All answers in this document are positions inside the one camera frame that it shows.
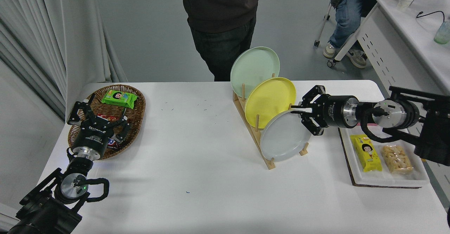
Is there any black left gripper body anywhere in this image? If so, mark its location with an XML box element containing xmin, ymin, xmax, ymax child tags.
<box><xmin>71</xmin><ymin>119</ymin><xmax>115</xmax><ymax>154</ymax></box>

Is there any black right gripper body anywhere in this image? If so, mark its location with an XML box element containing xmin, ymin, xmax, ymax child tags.
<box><xmin>314</xmin><ymin>94</ymin><xmax>347</xmax><ymax>128</ymax></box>

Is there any grey plate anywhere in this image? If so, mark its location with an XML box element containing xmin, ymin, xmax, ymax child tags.
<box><xmin>260</xmin><ymin>109</ymin><xmax>313</xmax><ymax>163</ymax></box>

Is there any yellow plate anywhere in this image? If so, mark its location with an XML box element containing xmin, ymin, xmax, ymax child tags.
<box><xmin>245</xmin><ymin>77</ymin><xmax>296</xmax><ymax>129</ymax></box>

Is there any wooden plate rack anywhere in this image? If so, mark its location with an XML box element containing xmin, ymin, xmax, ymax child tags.
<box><xmin>232</xmin><ymin>73</ymin><xmax>310</xmax><ymax>170</ymax></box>

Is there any pale green plate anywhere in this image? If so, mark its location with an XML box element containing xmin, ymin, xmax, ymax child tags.
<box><xmin>230</xmin><ymin>46</ymin><xmax>281</xmax><ymax>99</ymax></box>

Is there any blue white snack bar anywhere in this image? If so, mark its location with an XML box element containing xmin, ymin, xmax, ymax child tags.
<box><xmin>105</xmin><ymin>137</ymin><xmax>123</xmax><ymax>150</ymax></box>

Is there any red snack bar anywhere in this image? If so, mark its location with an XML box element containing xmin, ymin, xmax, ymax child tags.
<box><xmin>97</xmin><ymin>113</ymin><xmax>127</xmax><ymax>122</ymax></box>

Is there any brown wicker basket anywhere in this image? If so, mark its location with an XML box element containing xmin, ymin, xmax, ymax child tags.
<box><xmin>67</xmin><ymin>84</ymin><xmax>146</xmax><ymax>161</ymax></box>

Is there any green snack pack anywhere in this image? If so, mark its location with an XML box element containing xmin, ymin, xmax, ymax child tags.
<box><xmin>101</xmin><ymin>89</ymin><xmax>138</xmax><ymax>110</ymax></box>

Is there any yellow snack pack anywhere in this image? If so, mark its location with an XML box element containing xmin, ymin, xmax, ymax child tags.
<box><xmin>350</xmin><ymin>135</ymin><xmax>383</xmax><ymax>173</ymax></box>

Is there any white chair leg with caster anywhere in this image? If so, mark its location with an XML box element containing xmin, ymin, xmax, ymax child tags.
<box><xmin>314</xmin><ymin>2</ymin><xmax>333</xmax><ymax>47</ymax></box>

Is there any clear bag of puffs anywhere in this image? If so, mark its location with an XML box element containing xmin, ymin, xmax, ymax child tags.
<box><xmin>381</xmin><ymin>144</ymin><xmax>414</xmax><ymax>175</ymax></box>

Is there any grey curtain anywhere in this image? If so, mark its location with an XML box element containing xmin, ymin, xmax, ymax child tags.
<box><xmin>0</xmin><ymin>0</ymin><xmax>128</xmax><ymax>122</ymax></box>

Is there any white tray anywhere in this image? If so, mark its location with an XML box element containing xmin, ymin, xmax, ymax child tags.
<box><xmin>338</xmin><ymin>127</ymin><xmax>430</xmax><ymax>188</ymax></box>

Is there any seated person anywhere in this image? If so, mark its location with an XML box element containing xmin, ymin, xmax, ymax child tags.
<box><xmin>323</xmin><ymin>0</ymin><xmax>378</xmax><ymax>69</ymax></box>

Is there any white side desk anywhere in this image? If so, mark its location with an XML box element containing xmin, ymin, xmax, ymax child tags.
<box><xmin>327</xmin><ymin>0</ymin><xmax>450</xmax><ymax>201</ymax></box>

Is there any standing person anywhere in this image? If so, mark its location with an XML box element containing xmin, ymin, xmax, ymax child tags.
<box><xmin>165</xmin><ymin>0</ymin><xmax>261</xmax><ymax>82</ymax></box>

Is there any pale green bottle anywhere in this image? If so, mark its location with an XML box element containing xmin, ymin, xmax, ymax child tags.
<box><xmin>433</xmin><ymin>19</ymin><xmax>450</xmax><ymax>45</ymax></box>

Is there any black cable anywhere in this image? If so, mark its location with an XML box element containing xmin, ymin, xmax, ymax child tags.
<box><xmin>416</xmin><ymin>11</ymin><xmax>445</xmax><ymax>22</ymax></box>

